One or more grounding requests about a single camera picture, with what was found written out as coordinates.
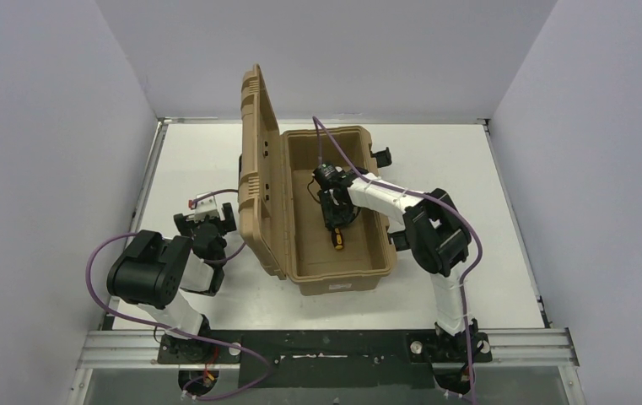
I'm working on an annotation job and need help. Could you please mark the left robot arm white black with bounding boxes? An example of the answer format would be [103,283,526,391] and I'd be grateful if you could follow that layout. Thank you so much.
[106,197,237,364]

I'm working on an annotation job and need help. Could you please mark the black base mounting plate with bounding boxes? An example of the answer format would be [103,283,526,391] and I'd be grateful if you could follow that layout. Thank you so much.
[154,329,464,389]

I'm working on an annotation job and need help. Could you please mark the yellow black handled screwdriver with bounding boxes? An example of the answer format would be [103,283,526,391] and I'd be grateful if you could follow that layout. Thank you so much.
[331,227,344,251]

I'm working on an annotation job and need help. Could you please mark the tan plastic toolbox bin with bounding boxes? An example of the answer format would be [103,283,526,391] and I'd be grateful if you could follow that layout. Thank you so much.
[238,64,397,295]

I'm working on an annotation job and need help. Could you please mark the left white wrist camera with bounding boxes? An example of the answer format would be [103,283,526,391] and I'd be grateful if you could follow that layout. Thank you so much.
[188,192,220,222]

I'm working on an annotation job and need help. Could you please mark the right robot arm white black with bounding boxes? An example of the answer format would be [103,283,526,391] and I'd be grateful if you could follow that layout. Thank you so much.
[312,163,492,363]

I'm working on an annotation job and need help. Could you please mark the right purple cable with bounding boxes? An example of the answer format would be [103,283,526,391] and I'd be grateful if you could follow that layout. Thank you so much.
[311,116,485,405]

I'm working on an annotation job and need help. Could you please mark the aluminium frame rail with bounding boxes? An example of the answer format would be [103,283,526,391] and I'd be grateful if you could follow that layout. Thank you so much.
[77,328,580,370]

